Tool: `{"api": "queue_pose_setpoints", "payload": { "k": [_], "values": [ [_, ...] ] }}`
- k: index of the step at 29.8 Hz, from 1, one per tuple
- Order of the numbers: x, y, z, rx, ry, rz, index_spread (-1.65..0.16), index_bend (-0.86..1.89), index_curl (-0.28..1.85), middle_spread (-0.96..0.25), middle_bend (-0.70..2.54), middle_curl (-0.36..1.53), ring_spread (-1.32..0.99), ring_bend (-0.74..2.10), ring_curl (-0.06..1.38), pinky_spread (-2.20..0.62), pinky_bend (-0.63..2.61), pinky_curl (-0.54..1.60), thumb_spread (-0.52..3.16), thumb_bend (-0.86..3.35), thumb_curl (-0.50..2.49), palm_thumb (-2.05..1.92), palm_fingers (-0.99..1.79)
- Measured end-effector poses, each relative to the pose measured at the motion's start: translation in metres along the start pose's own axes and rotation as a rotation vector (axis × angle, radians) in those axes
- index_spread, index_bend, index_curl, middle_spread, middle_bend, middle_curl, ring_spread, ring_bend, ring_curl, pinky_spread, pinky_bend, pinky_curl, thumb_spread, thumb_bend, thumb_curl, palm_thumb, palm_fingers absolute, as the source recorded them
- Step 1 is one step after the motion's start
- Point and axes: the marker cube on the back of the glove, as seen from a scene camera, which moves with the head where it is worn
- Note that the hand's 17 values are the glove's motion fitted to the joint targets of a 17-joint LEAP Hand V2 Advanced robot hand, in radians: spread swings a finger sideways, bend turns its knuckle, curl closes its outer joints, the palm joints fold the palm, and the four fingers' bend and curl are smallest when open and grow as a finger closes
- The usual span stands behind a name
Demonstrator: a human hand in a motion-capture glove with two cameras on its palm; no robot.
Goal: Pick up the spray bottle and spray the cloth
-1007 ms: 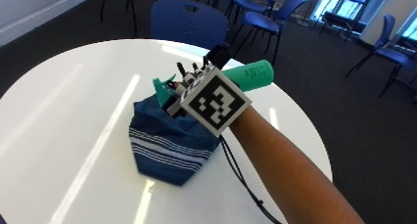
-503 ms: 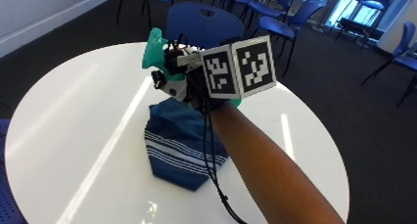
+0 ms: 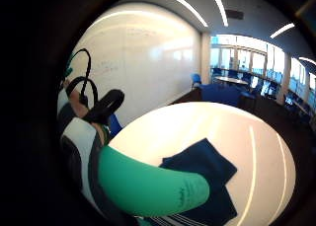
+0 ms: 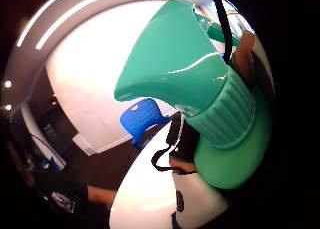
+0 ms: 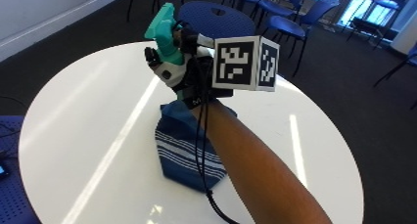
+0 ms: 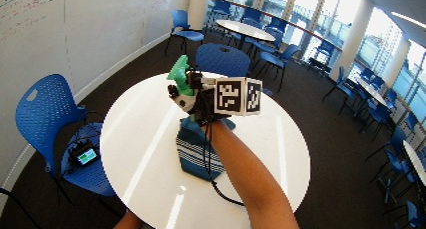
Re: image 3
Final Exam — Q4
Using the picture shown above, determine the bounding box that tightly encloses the large whiteboard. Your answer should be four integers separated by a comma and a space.
67, 2, 201, 126

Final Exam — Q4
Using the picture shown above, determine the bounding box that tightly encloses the light blue chair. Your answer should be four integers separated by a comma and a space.
190, 72, 202, 90

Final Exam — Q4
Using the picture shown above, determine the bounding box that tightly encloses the blue sofa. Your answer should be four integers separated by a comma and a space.
198, 83, 244, 108

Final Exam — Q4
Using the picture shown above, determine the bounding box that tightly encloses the white column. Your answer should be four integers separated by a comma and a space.
199, 32, 212, 86

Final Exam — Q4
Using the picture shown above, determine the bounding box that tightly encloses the dark blue cloth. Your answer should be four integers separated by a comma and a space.
158, 137, 239, 226

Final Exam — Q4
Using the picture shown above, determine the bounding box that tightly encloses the white round table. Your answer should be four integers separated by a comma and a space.
214, 75, 250, 87

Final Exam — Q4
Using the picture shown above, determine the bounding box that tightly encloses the dark chair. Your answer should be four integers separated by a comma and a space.
237, 91, 258, 112

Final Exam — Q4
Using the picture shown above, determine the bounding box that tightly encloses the long ceiling light strip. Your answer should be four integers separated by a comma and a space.
131, 0, 209, 29
206, 0, 229, 28

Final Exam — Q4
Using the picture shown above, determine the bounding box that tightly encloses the row of windows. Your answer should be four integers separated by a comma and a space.
209, 34, 316, 113

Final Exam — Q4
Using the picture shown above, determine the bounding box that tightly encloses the striped cloth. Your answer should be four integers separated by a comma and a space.
139, 213, 201, 226

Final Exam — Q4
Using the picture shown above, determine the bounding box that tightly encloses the dark ceiling vent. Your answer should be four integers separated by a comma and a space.
224, 9, 245, 21

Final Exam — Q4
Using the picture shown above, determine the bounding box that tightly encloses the short ceiling light strip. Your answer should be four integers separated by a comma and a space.
298, 55, 316, 67
270, 22, 296, 39

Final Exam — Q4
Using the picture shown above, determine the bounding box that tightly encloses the wide black strap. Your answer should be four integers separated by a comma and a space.
82, 89, 125, 125

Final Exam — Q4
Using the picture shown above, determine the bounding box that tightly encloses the thin black cable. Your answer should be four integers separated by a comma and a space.
64, 47, 93, 104

